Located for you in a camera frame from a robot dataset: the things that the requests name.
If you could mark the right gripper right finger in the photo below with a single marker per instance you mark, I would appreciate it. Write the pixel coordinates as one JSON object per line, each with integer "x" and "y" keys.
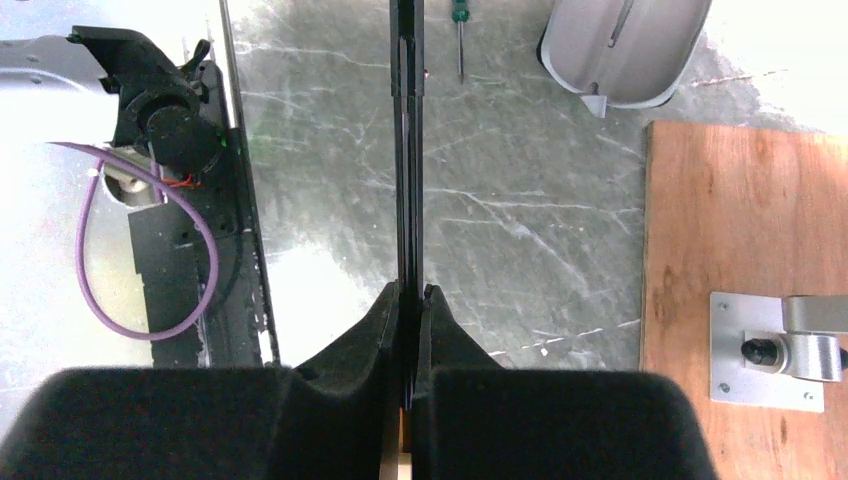
{"x": 474, "y": 419}

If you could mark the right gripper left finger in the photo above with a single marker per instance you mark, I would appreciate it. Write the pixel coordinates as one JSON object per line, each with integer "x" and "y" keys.
{"x": 333, "y": 417}

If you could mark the grey black umbrella case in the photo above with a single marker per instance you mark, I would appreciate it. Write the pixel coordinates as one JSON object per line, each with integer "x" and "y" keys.
{"x": 621, "y": 54}

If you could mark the beige umbrella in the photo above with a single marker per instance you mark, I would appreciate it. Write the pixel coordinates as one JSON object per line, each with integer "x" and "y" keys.
{"x": 407, "y": 90}

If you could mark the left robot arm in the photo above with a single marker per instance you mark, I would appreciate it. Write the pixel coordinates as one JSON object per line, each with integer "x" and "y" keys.
{"x": 168, "y": 113}

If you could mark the wooden base board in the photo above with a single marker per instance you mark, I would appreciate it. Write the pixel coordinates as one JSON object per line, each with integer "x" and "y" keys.
{"x": 751, "y": 211}

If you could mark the metal stand bracket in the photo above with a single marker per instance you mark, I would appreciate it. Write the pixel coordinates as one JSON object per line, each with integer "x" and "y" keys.
{"x": 776, "y": 352}

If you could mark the green handled screwdriver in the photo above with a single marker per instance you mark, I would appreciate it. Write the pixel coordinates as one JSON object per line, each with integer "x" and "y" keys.
{"x": 460, "y": 15}

